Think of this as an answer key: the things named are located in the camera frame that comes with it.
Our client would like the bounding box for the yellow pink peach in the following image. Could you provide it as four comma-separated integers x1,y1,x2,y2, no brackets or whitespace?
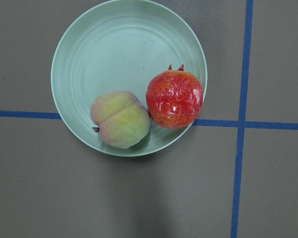
90,91,150,149

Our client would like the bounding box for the red pomegranate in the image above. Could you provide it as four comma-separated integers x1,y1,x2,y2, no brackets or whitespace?
146,64,204,129

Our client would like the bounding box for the green plate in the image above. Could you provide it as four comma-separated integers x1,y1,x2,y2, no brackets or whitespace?
51,0,208,157

